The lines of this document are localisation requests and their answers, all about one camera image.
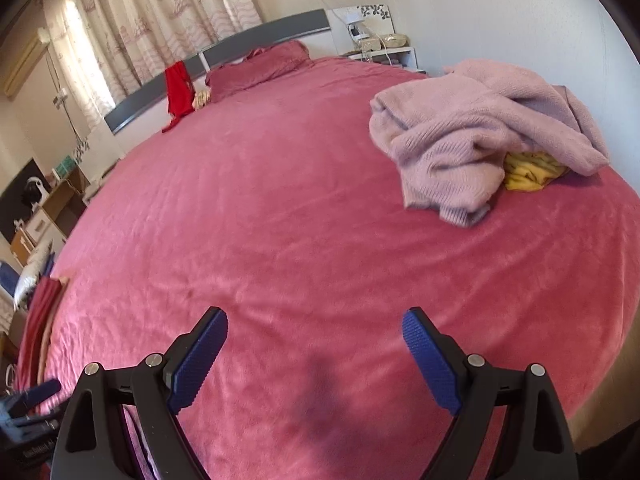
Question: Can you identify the white and black desk device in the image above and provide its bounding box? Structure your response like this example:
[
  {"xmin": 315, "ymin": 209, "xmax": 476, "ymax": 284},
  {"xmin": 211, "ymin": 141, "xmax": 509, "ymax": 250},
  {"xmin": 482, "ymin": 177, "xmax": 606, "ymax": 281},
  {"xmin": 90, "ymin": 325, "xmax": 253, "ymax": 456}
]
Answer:
[{"xmin": 22, "ymin": 177, "xmax": 49, "ymax": 212}]

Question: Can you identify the pale pink knit sweater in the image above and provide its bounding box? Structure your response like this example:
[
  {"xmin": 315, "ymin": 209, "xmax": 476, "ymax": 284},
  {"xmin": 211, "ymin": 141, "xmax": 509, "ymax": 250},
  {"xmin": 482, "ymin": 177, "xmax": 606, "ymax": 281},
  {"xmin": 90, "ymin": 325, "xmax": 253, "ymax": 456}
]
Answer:
[{"xmin": 369, "ymin": 59, "xmax": 612, "ymax": 228}]

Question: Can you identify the pink bed blanket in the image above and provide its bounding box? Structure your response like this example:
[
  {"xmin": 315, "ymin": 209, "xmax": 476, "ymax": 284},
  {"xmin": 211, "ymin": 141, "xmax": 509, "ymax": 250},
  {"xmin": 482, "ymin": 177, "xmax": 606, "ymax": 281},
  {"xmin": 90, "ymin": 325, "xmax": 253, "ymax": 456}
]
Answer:
[{"xmin": 37, "ymin": 55, "xmax": 626, "ymax": 480}]

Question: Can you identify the black television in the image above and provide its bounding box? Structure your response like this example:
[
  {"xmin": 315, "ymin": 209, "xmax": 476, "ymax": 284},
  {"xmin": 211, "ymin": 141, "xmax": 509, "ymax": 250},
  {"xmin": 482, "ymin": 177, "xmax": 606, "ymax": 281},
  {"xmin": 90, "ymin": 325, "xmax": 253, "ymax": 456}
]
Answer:
[{"xmin": 0, "ymin": 157, "xmax": 48, "ymax": 241}]

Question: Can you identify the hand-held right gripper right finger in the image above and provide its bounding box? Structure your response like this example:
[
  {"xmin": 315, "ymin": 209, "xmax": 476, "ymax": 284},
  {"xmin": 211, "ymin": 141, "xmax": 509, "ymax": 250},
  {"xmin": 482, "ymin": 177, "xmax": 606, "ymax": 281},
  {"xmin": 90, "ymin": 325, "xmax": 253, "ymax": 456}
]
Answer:
[{"xmin": 401, "ymin": 306, "xmax": 581, "ymax": 480}]

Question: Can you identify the white satin pillow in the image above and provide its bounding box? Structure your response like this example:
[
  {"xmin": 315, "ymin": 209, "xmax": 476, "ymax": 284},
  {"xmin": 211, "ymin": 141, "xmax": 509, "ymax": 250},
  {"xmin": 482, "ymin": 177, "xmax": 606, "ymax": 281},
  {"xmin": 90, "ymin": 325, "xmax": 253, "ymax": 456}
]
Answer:
[{"xmin": 12, "ymin": 240, "xmax": 57, "ymax": 311}]

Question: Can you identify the dark pink pillow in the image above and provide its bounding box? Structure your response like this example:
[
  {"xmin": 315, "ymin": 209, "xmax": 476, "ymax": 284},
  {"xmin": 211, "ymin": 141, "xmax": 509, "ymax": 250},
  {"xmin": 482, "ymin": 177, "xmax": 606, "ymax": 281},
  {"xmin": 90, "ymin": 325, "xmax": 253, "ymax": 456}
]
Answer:
[{"xmin": 204, "ymin": 40, "xmax": 313, "ymax": 103}]

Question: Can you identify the white leaf-print nightstand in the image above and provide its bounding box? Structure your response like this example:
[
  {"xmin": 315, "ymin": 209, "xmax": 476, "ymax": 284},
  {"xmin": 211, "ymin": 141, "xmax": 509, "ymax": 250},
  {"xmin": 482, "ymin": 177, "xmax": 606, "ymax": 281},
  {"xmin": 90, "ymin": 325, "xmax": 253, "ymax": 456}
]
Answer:
[
  {"xmin": 327, "ymin": 4, "xmax": 428, "ymax": 77},
  {"xmin": 74, "ymin": 137, "xmax": 121, "ymax": 203}
]

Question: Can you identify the patterned cream curtain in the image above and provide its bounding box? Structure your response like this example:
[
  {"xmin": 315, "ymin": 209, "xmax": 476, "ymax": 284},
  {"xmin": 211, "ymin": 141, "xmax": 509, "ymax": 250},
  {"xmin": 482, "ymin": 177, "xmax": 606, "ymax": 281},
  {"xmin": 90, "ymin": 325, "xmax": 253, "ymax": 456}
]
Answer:
[{"xmin": 42, "ymin": 0, "xmax": 263, "ymax": 116}]

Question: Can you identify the yellow garment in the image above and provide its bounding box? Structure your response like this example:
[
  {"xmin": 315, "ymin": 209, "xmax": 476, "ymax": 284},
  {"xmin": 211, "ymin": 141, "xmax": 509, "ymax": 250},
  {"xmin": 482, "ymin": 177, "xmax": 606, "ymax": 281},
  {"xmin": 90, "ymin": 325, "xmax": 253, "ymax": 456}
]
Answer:
[{"xmin": 502, "ymin": 150, "xmax": 571, "ymax": 192}]

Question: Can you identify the blue and white chair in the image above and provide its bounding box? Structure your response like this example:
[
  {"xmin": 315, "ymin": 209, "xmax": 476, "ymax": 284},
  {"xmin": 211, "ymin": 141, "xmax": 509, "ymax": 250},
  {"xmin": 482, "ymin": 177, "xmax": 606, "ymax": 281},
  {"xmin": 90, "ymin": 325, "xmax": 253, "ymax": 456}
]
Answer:
[{"xmin": 0, "ymin": 259, "xmax": 22, "ymax": 303}]

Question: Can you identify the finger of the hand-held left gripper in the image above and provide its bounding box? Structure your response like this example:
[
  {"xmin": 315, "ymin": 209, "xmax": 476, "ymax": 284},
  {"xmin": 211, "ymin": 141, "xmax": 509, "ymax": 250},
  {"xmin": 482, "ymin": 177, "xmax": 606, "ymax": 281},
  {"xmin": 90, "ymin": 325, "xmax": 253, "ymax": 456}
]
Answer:
[{"xmin": 20, "ymin": 379, "xmax": 62, "ymax": 406}]

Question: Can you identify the bright red garment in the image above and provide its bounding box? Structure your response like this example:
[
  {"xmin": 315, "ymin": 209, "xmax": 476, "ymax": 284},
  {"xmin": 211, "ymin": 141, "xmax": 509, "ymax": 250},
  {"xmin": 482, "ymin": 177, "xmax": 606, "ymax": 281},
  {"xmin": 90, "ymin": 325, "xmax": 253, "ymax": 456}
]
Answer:
[{"xmin": 162, "ymin": 60, "xmax": 196, "ymax": 133}]

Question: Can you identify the white drawer cabinet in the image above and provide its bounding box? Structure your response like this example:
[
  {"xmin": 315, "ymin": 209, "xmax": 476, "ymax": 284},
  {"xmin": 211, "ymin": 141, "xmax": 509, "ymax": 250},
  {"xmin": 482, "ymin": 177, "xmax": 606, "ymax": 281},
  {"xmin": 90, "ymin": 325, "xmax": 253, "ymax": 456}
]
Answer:
[{"xmin": 10, "ymin": 210, "xmax": 66, "ymax": 266}]

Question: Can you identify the grey and white headboard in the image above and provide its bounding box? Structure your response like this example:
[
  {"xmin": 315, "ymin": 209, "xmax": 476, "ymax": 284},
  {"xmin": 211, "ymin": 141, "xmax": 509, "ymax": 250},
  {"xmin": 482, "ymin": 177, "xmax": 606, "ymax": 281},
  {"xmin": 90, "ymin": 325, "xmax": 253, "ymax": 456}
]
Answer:
[{"xmin": 104, "ymin": 8, "xmax": 333, "ymax": 136}]

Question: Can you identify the wall air conditioner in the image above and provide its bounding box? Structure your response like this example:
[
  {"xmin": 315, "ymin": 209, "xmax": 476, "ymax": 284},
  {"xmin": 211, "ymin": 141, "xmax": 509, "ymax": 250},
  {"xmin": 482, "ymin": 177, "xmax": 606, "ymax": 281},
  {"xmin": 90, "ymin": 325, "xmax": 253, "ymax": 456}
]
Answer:
[{"xmin": 2, "ymin": 27, "xmax": 51, "ymax": 96}]

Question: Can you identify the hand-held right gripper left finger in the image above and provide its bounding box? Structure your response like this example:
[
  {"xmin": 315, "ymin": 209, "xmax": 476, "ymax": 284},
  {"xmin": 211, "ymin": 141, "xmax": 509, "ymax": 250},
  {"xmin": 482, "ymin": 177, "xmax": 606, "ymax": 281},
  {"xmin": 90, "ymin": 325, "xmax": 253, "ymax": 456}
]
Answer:
[{"xmin": 50, "ymin": 306, "xmax": 229, "ymax": 480}]

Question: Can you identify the wooden desk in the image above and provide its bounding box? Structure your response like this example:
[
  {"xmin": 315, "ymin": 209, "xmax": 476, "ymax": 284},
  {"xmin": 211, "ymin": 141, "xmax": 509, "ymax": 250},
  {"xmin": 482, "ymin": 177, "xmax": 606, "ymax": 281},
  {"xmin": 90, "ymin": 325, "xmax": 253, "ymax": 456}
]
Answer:
[{"xmin": 40, "ymin": 165, "xmax": 91, "ymax": 228}]

